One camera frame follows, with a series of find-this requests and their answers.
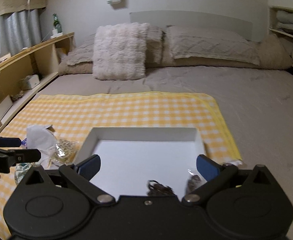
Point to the patterned light blue pouch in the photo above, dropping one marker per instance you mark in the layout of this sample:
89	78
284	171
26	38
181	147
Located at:
20	171

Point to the beige bed pillow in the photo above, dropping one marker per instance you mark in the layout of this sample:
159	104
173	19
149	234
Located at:
79	60
184	46

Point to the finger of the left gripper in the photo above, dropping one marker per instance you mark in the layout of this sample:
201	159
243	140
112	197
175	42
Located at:
9	142
24	155

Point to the dark item in clear bag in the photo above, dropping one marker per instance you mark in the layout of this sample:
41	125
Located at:
195	180

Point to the white shallow cardboard box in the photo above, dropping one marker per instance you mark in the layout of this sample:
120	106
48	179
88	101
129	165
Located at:
130	157

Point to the fluffy beige bolster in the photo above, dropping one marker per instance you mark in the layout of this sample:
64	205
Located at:
272	54

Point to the tissue box on shelf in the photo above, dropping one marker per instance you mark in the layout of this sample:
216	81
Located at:
29	82

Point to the white headboard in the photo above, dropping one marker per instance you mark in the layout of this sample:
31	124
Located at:
163	18

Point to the green glass bottle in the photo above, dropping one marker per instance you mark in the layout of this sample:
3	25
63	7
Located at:
56	23

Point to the white face mask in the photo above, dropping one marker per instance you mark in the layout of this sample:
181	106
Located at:
42	138

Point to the grey window curtain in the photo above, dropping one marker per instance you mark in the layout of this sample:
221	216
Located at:
19	30

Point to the right side shelf unit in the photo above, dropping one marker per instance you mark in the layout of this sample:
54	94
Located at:
281	24

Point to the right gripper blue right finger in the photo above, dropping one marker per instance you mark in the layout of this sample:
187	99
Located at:
208	168

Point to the beige right bed pillow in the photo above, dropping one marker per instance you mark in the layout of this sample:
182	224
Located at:
184	46

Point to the fluffy white square cushion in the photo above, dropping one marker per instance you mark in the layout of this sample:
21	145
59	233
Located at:
119	51

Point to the yellow checkered cloth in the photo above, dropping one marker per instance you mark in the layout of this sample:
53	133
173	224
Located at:
73	116

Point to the black hair ties packet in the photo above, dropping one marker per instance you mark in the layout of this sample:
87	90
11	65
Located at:
155	189

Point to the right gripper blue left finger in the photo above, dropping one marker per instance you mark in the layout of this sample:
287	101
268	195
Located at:
89	167

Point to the beige left bed pillow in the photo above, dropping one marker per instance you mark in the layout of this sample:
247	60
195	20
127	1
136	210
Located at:
79	60

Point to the wooden side shelf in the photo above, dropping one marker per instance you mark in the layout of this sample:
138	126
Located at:
41	60

